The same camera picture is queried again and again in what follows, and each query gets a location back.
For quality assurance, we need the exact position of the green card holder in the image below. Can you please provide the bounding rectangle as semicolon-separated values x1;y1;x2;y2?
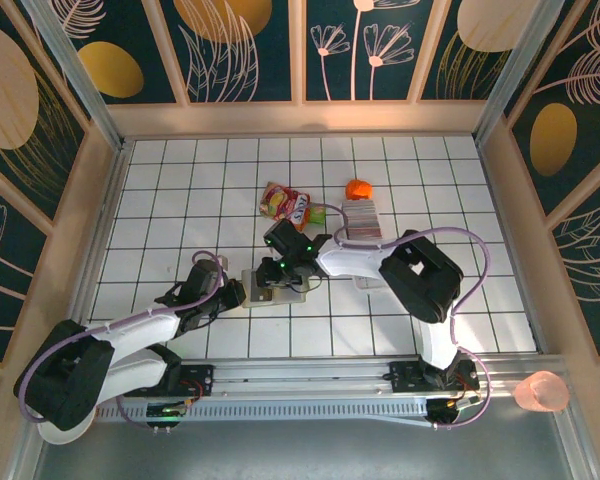
240;267;317;307

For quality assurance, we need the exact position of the red and yellow candy bag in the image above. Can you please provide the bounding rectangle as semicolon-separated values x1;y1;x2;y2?
259;182;312;232

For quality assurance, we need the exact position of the orange crumpled ball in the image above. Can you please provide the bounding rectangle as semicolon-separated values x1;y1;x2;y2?
344;178;374;202

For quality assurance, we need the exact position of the black controller board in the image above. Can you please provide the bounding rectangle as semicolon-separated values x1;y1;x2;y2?
146;402;187;432
426;397;483;431

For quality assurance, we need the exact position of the white bowl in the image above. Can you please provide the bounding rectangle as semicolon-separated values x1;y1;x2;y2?
37;419;97;446

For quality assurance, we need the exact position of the pink plastic cup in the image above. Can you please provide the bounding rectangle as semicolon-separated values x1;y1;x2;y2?
512;370;570;414

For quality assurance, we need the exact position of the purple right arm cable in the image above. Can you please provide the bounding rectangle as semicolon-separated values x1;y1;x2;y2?
282;203;492;431

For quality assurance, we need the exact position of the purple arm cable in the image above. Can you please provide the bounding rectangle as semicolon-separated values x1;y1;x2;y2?
15;251;226;430
282;203;492;431

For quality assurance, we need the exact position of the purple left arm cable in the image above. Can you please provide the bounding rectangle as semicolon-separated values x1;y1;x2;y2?
15;251;226;430

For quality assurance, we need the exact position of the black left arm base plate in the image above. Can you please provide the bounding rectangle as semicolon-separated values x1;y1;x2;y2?
123;364;216;399

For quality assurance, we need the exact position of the aluminium mounting rail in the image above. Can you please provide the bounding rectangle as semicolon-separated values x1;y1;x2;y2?
29;354;566;401

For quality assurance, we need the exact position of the grey slotted cable duct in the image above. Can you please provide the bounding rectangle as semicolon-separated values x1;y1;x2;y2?
94;399;431;424

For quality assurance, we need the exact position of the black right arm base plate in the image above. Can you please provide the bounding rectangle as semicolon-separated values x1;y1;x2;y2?
389;360;480;396

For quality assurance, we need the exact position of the aluminium frame post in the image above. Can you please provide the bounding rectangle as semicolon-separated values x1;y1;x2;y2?
472;0;564;146
18;0;127;152

